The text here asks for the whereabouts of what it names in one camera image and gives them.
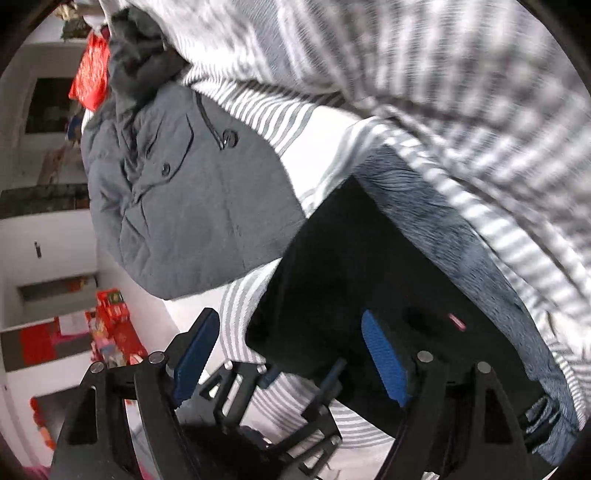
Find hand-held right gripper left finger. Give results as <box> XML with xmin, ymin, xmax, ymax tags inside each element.
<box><xmin>48</xmin><ymin>308</ymin><xmax>221</xmax><ymax>480</ymax></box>

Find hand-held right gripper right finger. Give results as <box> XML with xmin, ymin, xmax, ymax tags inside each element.
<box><xmin>361</xmin><ymin>309</ymin><xmax>548</xmax><ymax>480</ymax></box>

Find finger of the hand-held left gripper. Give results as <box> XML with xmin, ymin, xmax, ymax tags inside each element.
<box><xmin>196</xmin><ymin>360</ymin><xmax>280</xmax><ymax>428</ymax></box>
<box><xmin>295</xmin><ymin>357</ymin><xmax>348</xmax><ymax>432</ymax></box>

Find black pants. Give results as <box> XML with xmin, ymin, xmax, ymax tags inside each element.
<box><xmin>245</xmin><ymin>175</ymin><xmax>561</xmax><ymax>439</ymax></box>

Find stack of red gift boxes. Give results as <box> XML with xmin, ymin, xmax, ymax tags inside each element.
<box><xmin>88</xmin><ymin>288</ymin><xmax>148</xmax><ymax>367</ymax></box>

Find blue floral cloth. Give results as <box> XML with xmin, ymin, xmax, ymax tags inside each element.
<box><xmin>355</xmin><ymin>145</ymin><xmax>583</xmax><ymax>467</ymax></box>

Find grey jacket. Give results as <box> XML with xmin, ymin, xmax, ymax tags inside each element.
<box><xmin>81</xmin><ymin>9</ymin><xmax>308</xmax><ymax>301</ymax></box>

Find white striped bed sheet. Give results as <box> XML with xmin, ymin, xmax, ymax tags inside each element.
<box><xmin>161</xmin><ymin>76</ymin><xmax>578</xmax><ymax>480</ymax></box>

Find grey white striped duvet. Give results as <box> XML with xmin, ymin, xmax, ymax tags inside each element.
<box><xmin>99</xmin><ymin>0</ymin><xmax>591</xmax><ymax>324</ymax></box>

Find red embroidered cushion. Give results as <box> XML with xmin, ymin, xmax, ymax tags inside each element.
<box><xmin>68</xmin><ymin>32</ymin><xmax>112</xmax><ymax>112</ymax></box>

